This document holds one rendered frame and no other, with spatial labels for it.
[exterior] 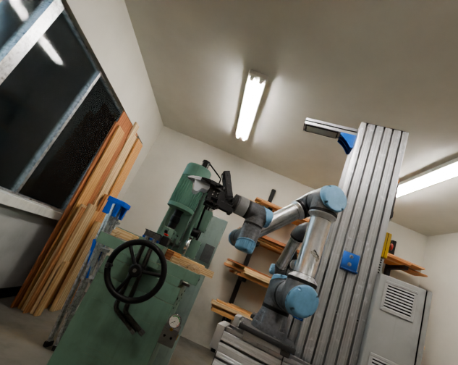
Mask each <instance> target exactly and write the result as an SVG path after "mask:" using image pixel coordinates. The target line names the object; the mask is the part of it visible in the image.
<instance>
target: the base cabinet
mask: <svg viewBox="0 0 458 365"><path fill-rule="evenodd" d="M181 299H182V296H181V297H180V299H179V300H178V301H177V302H176V303H175V304H174V305H171V304H169V303H167V302H165V301H162V300H160V299H158V298H156V297H152V298H150V299H149V300H147V301H144V302H142V303H136V304H130V307H129V309H128V312H129V314H131V316H132V317H133V319H135V321H136V322H137V323H138V324H139V325H140V326H141V328H143V329H144V331H145V334H144V335H143V336H140V335H139V334H138V333H137V332H136V333H135V334H133V335H132V334H131V333H130V331H129V330H128V329H127V327H125V326H126V325H124V323H123V322H122V320H121V319H120V318H119V317H118V316H117V314H116V312H114V302H115V300H116V299H115V298H114V297H113V296H112V295H111V294H110V292H109V291H108V289H107V287H106V284H105V281H104V274H103V273H101V272H97V274H96V276H95V277H94V279H93V281H92V283H91V284H90V287H89V288H88V291H87V292H86V294H85V296H84V298H83V299H82V301H81V303H80V305H79V306H78V308H77V310H76V312H75V314H74V316H73V317H72V320H71V321H70V323H69V325H68V327H67V328H66V330H65V332H64V334H63V336H62V338H61V340H60V341H59V343H58V345H57V347H56V349H55V351H54V352H53V354H52V356H51V358H50V359H49V361H48V363H47V365H153V362H154V360H155V358H156V356H157V353H158V351H159V348H160V347H161V344H160V343H158V342H157V341H158V339H159V337H160V334H161V332H162V329H163V328H164V325H165V324H166V323H167V322H168V320H169V317H170V316H171V315H172V314H175V312H176V310H177V307H178V305H179V303H180V301H181Z"/></svg>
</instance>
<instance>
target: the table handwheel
mask: <svg viewBox="0 0 458 365"><path fill-rule="evenodd" d="M135 245H142V246H147V247H149V248H151V249H152V250H154V251H155V252H156V254H157V255H158V257H159V259H160V262H161V273H160V274H159V273H155V272H149V271H148V268H147V267H146V268H145V270H143V266H142V265H141V264H137V263H136V260H135V255H134V251H133V247H132V246H135ZM128 247H129V249H130V254H131V258H132V265H131V266H130V267H129V270H128V272H129V276H128V277H127V278H126V279H125V280H124V281H123V282H122V283H121V284H120V285H119V287H118V288H117V289H115V287H114V286H113V284H112V281H111V268H106V267H105V268H104V281H105V284H106V287H107V289H108V291H109V292H110V294H111V295H112V296H113V297H114V298H115V299H117V300H118V301H121V302H123V303H129V304H136V303H142V302H144V301H147V300H149V299H150V298H152V297H153V296H154V295H155V294H157V292H158V291H159V290H160V289H161V287H162V286H163V284H164V282H165V279H166V274H167V263H166V257H165V255H164V253H163V251H162V250H161V249H160V248H159V247H158V246H157V245H156V244H155V243H152V242H150V241H149V240H143V239H134V240H129V241H127V242H125V243H123V244H121V245H120V246H118V247H117V248H115V249H114V251H113V252H112V253H111V255H110V256H109V258H108V260H107V262H106V263H108V262H109V263H112V264H113V261H114V259H115V258H116V256H117V255H118V254H119V253H120V252H121V251H123V250H124V249H126V248H128ZM141 274H147V275H152V276H155V277H160V278H159V280H158V282H157V284H156V286H155V287H154V288H153V289H152V290H151V291H150V292H149V293H146V294H145V295H142V296H139V297H127V296H125V295H122V294H121V293H119V291H120V289H121V288H122V287H123V286H124V285H125V284H126V283H127V282H128V281H129V280H130V279H131V278H132V277H139V276H140V275H141Z"/></svg>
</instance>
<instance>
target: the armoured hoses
mask: <svg viewBox="0 0 458 365"><path fill-rule="evenodd" d="M144 249H145V246H141V247H140V249H139V251H138V253H137V255H136V258H135V260H136V263H137V264H138V262H139V260H140V257H141V255H142V253H143V251H144ZM151 254H152V249H151V248H149V249H148V251H147V253H146V255H145V258H144V260H143V263H142V266H143V270H145V268H146V265H147V263H148V260H149V258H150V255H151ZM142 275H143V274H141V275H140V276H139V277H136V280H135V282H134V284H133V286H132V289H131V291H130V294H129V296H128V297H134V294H135V291H136V290H137V287H138V285H139V281H140V279H141V277H142ZM130 280H131V279H130ZM130 280H129V281H128V282H127V283H126V284H125V285H124V286H123V287H122V288H121V290H120V291H119V292H120V293H121V294H122V295H124V292H125V290H126V289H127V286H128V284H129V282H130ZM119 303H120V301H118V300H117V299H116V300H115V302H114V312H116V314H117V316H118V317H119V318H120V319H121V320H122V322H123V323H124V325H126V326H125V327H127V329H128V330H129V331H130V333H131V334H132V335H133V334H135V333H136V332H137V333H138V334H139V335H140V336H143V335H144V334H145V331H144V329H143V328H141V326H140V325H139V324H138V323H137V322H136V321H135V319H133V317H132V316H131V314H129V312H128V309H129V307H130V304H129V303H126V304H125V305H124V308H123V313H122V312H121V310H120V309H119Z"/></svg>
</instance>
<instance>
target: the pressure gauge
mask: <svg viewBox="0 0 458 365"><path fill-rule="evenodd" d="M174 321H175V322H174ZM181 322H182V318H181V316H180V315H179V314H172V315H171V316H170V317H169V326H170V327H171V328H170V331H173V329H175V328H178V327H179V326H180V324H181ZM170 323H171V324H170Z"/></svg>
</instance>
